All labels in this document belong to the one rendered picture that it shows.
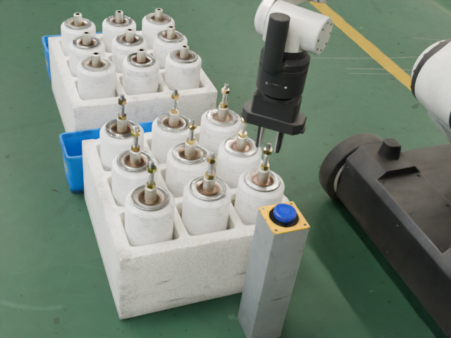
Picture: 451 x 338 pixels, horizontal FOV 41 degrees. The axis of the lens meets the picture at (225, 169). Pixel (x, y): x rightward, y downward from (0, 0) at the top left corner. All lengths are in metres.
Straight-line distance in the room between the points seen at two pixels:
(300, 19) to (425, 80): 0.28
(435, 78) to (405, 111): 0.96
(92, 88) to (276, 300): 0.73
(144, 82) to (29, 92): 0.49
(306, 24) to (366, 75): 1.27
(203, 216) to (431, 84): 0.49
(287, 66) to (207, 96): 0.63
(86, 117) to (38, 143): 0.22
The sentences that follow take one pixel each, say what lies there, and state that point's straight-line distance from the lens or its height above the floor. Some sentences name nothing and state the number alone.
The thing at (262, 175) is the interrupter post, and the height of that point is 0.27.
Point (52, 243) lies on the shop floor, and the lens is 1.44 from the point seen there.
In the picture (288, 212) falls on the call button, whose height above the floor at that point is 0.33.
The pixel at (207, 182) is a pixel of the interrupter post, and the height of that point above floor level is 0.28.
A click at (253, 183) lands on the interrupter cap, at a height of 0.25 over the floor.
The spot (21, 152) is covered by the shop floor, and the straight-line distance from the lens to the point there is 1.71.
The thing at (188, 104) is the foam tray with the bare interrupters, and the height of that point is 0.15.
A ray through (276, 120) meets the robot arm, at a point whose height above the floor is 0.42.
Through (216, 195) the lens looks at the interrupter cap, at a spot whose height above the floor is 0.25.
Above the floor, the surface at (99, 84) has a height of 0.22.
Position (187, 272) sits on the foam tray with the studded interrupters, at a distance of 1.23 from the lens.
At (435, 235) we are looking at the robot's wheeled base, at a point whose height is 0.19.
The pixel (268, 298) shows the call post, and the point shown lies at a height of 0.14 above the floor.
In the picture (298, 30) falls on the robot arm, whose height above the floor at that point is 0.60.
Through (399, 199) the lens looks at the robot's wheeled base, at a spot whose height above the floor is 0.19.
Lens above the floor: 1.02
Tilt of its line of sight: 38 degrees down
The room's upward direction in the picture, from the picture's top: 8 degrees clockwise
